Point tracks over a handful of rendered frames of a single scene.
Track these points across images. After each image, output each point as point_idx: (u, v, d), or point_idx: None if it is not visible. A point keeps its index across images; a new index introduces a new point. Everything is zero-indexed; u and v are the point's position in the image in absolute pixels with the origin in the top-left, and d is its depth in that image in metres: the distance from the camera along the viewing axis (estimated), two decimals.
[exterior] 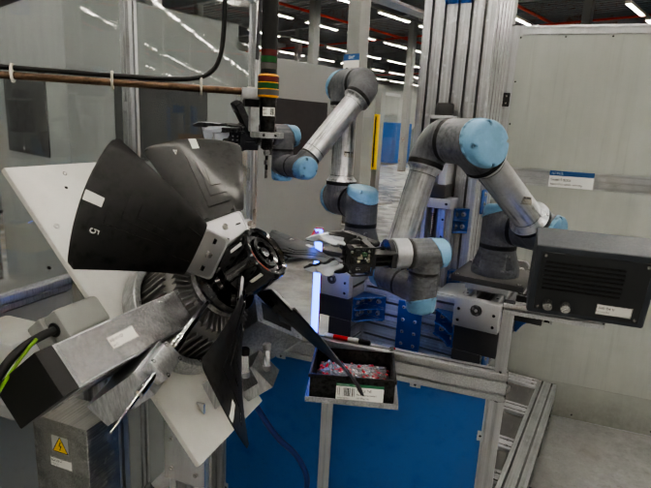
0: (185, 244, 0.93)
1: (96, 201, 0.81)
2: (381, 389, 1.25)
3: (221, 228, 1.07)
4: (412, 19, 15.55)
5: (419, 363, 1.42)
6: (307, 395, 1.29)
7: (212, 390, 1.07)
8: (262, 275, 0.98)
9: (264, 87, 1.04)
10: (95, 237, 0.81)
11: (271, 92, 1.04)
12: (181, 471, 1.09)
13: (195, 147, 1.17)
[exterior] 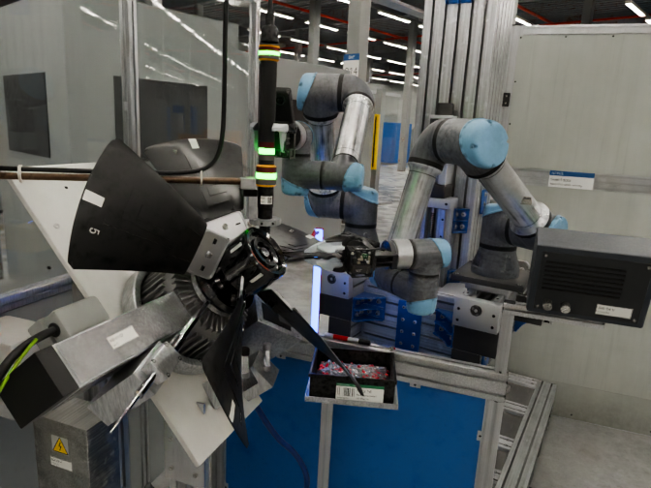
0: (185, 244, 0.93)
1: (96, 201, 0.81)
2: (381, 389, 1.25)
3: (221, 228, 1.07)
4: (412, 19, 15.55)
5: (419, 363, 1.42)
6: (307, 395, 1.29)
7: (212, 390, 1.07)
8: (262, 275, 0.98)
9: (263, 178, 1.08)
10: (95, 237, 0.81)
11: (269, 182, 1.08)
12: (181, 471, 1.09)
13: (195, 147, 1.17)
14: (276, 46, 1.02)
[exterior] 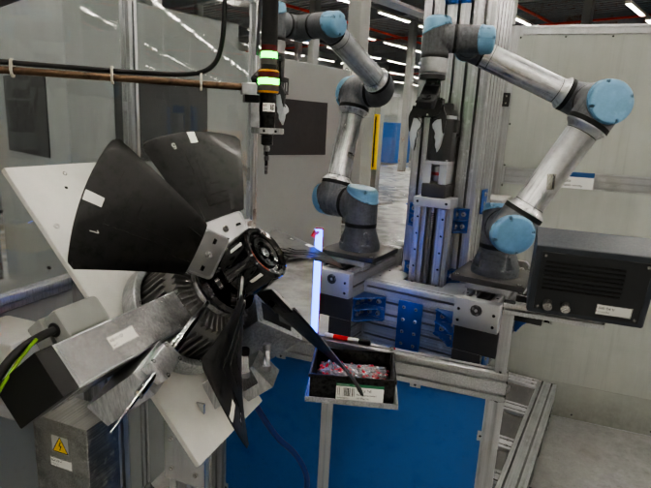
0: (216, 204, 1.09)
1: (192, 138, 1.15)
2: (381, 389, 1.25)
3: None
4: (412, 19, 15.55)
5: (419, 363, 1.42)
6: (307, 395, 1.29)
7: (212, 390, 1.07)
8: (240, 245, 0.98)
9: (264, 83, 1.03)
10: (170, 148, 1.12)
11: (272, 87, 1.04)
12: (181, 471, 1.09)
13: (307, 245, 1.35)
14: None
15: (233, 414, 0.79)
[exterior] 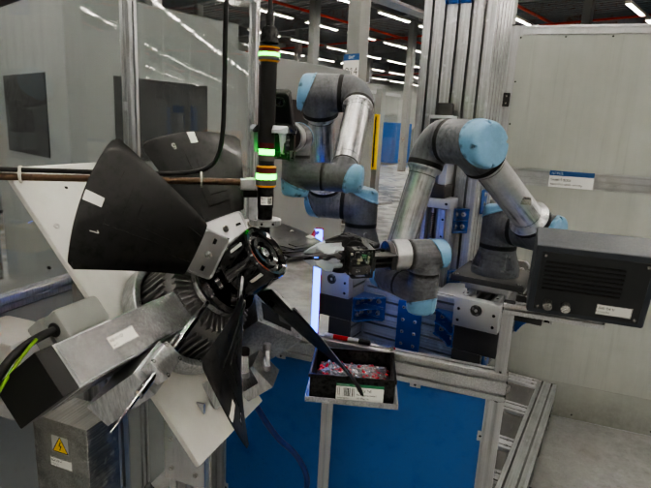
0: (216, 204, 1.09)
1: (192, 138, 1.15)
2: (381, 389, 1.25)
3: None
4: (412, 19, 15.55)
5: (419, 363, 1.42)
6: (307, 395, 1.29)
7: (212, 390, 1.07)
8: (240, 245, 0.98)
9: (263, 179, 1.08)
10: (170, 148, 1.12)
11: (269, 183, 1.08)
12: (181, 471, 1.09)
13: (308, 237, 1.34)
14: (276, 47, 1.02)
15: (233, 414, 0.79)
